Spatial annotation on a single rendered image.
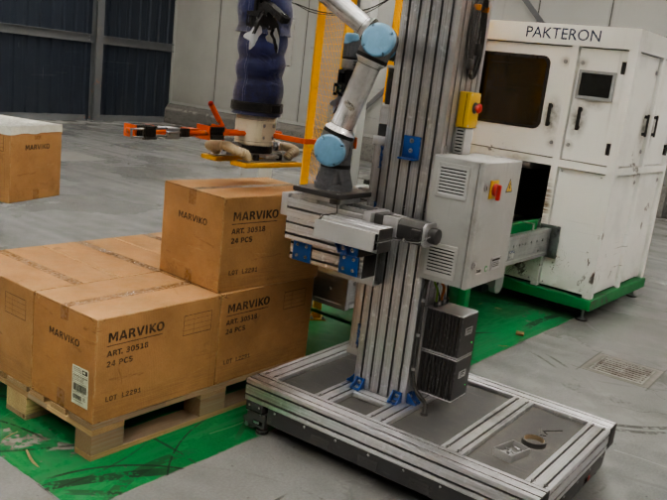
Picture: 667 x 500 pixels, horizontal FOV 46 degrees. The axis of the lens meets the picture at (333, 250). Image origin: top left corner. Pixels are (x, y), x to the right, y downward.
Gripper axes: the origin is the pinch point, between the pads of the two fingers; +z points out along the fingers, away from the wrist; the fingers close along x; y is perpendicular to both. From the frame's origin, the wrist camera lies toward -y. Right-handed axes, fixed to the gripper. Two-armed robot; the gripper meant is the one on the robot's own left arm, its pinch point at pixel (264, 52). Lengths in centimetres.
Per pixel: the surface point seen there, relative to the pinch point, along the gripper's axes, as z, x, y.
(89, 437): 143, 54, 20
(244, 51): -0.1, -27.8, 35.1
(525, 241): 98, -265, -10
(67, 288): 98, 39, 55
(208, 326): 110, 0, 17
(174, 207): 68, -9, 50
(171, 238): 82, -9, 51
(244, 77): 10.8, -28.3, 34.3
